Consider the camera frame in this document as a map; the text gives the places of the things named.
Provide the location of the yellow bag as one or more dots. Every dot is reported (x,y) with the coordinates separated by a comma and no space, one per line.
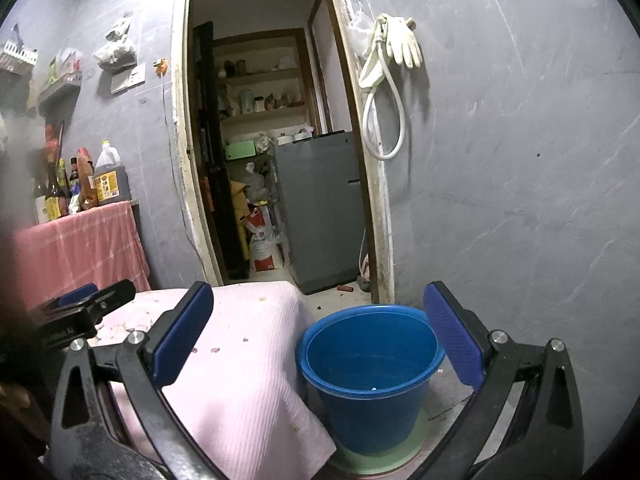
(239,200)

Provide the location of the white wall shelf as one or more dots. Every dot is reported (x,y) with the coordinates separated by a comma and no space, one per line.
(60,89)

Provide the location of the light green jar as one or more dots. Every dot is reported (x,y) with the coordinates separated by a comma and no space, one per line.
(246,101)

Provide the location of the wooden door frame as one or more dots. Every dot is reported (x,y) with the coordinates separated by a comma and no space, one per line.
(182,160)

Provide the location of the small white jar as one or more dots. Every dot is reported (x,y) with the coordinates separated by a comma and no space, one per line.
(259,104)

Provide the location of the wooden shelf unit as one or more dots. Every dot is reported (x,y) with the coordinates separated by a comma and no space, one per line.
(265,77)

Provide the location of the red plastic bag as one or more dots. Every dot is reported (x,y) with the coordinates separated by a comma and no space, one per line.
(52,137)

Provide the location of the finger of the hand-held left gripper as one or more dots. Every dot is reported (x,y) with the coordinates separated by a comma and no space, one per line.
(115,300)
(77,294)

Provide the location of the orange sauce bottle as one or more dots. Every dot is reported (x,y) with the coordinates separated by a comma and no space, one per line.
(86,185)

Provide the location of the large oil jug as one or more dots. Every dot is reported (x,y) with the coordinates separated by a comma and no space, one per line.
(111,180)

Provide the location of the white plastic basket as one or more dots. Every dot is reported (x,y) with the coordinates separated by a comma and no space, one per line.
(20,55)

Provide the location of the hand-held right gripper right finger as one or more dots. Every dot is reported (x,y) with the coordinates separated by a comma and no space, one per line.
(452,340)

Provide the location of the orange wall hook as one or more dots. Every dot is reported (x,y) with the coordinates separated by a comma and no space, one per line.
(160,66)

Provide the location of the clear plastic bag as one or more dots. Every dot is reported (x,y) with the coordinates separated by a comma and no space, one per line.
(357,32)

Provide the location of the hanging filled plastic bag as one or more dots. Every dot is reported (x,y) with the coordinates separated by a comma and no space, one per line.
(116,47)

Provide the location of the seasoning packets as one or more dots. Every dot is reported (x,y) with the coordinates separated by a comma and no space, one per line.
(62,67)

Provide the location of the blue plastic bucket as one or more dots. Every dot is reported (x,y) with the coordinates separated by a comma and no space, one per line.
(370,410)

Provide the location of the white and red sack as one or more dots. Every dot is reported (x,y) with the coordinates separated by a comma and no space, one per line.
(265,250)

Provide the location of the small dark bottle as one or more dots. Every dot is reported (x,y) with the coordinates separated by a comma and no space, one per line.
(74,172)

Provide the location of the person's left hand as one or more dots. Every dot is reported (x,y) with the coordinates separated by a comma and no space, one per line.
(15,396)

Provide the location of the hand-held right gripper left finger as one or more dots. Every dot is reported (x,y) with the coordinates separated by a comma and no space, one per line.
(182,330)

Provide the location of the green plastic lid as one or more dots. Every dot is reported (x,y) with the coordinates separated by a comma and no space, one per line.
(380,462)

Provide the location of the dark bottle yellow label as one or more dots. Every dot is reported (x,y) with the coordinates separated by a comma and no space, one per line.
(56,200)

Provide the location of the wall switch plate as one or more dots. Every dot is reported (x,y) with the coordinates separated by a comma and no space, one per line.
(129,79)

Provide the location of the pink ribbed towel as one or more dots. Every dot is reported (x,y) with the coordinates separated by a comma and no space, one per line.
(250,360)

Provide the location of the cream rubber gloves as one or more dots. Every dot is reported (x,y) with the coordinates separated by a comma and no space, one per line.
(407,47)

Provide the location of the grey washing machine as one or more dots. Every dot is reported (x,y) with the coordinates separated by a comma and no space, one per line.
(315,210)

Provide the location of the pink plaid cloth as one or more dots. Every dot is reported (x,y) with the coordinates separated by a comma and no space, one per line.
(85,245)

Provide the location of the green box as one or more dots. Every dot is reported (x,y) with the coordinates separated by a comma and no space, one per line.
(240,151)

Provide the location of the dark wooden door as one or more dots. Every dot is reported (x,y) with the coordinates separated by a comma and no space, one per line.
(210,160)

